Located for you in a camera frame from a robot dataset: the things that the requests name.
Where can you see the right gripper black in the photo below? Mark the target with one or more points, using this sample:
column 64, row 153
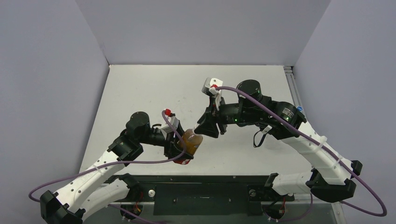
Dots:
column 215, row 120

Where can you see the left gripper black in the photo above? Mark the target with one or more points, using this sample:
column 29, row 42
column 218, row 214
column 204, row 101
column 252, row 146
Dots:
column 173, row 148

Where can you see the tea bottle red label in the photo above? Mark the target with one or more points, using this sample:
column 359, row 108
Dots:
column 192, row 141

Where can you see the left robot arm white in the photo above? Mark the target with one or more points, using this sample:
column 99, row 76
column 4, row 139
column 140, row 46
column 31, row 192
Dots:
column 84, row 195

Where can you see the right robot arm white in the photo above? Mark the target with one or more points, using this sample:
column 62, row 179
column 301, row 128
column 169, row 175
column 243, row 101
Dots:
column 331, row 176

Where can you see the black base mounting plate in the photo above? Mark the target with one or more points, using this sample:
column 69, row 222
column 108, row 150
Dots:
column 203, row 195

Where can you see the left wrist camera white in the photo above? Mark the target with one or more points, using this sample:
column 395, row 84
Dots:
column 170, row 123

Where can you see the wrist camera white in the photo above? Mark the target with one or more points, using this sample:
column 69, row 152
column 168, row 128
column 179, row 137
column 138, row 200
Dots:
column 170, row 123
column 210, row 89

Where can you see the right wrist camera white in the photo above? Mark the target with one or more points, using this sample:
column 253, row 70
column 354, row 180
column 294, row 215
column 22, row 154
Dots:
column 210, row 89

